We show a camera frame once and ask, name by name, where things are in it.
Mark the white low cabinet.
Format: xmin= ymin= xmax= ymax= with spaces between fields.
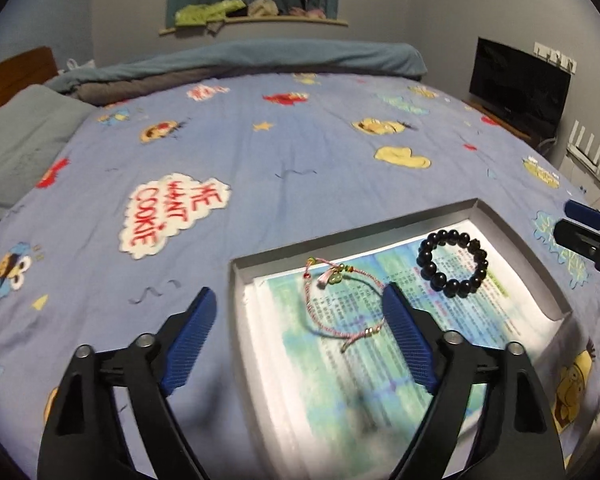
xmin=562 ymin=155 xmax=600 ymax=206

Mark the black flat screen television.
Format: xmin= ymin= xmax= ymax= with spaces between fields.
xmin=468 ymin=36 xmax=572 ymax=136

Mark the grey folded blanket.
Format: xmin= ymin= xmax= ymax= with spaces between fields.
xmin=75 ymin=72 xmax=221 ymax=107

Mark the wooden headboard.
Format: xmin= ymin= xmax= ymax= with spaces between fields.
xmin=0 ymin=46 xmax=61 ymax=120

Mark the green crumpled cloth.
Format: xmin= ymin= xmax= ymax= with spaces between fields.
xmin=174 ymin=0 xmax=248 ymax=28

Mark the white router with antennas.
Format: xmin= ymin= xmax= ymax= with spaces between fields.
xmin=566 ymin=120 xmax=600 ymax=168

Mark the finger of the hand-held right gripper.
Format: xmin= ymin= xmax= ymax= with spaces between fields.
xmin=565 ymin=200 xmax=600 ymax=233
xmin=553 ymin=219 xmax=600 ymax=281

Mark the grey pillow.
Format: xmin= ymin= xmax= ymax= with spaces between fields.
xmin=0 ymin=84 xmax=93 ymax=218

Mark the black bead bracelet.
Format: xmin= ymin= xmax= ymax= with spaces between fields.
xmin=416 ymin=229 xmax=490 ymax=298

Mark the wooden television stand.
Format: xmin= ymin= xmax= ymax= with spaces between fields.
xmin=465 ymin=99 xmax=533 ymax=143

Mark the beige crumpled cloth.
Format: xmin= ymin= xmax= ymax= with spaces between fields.
xmin=246 ymin=0 xmax=281 ymax=17

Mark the pink woven string bracelet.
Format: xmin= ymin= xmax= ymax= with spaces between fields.
xmin=302 ymin=257 xmax=386 ymax=354

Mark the white wall hook rack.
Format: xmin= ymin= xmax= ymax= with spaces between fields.
xmin=532 ymin=42 xmax=578 ymax=73

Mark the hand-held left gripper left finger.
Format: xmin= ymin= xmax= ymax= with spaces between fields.
xmin=36 ymin=287 xmax=217 ymax=480

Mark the grey shallow tray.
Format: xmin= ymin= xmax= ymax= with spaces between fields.
xmin=230 ymin=198 xmax=574 ymax=480

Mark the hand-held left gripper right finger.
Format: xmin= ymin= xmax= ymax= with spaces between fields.
xmin=381 ymin=282 xmax=566 ymax=480

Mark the wooden window sill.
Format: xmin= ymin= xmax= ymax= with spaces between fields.
xmin=158 ymin=14 xmax=349 ymax=37

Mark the blue rolled duvet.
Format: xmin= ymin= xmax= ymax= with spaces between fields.
xmin=42 ymin=40 xmax=427 ymax=93

